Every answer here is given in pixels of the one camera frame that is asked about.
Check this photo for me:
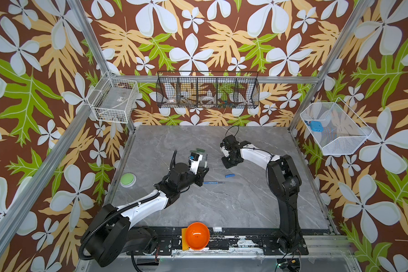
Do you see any blue pen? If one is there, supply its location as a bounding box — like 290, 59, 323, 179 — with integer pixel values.
203, 181, 225, 185

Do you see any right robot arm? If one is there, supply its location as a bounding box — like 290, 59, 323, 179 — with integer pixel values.
220, 134, 304, 254

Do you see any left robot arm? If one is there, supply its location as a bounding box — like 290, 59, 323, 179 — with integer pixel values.
78, 152, 209, 267

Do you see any orange bowl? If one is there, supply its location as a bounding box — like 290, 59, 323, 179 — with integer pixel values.
184, 222, 210, 250

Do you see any green push button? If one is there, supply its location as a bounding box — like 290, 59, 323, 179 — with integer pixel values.
120, 173, 136, 188

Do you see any blue object in basket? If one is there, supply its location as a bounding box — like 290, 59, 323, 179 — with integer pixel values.
309, 121, 324, 133

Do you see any white mesh basket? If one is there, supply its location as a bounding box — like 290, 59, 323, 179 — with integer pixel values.
300, 99, 374, 156

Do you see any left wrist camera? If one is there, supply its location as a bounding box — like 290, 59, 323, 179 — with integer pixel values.
189, 152, 203, 175

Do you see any black wire basket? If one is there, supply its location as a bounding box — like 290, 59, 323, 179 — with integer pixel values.
155, 71, 260, 109

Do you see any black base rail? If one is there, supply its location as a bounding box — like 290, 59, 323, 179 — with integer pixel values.
129, 226, 286, 259

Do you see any white wire basket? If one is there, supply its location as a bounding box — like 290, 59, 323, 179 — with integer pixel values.
88, 73, 139, 124

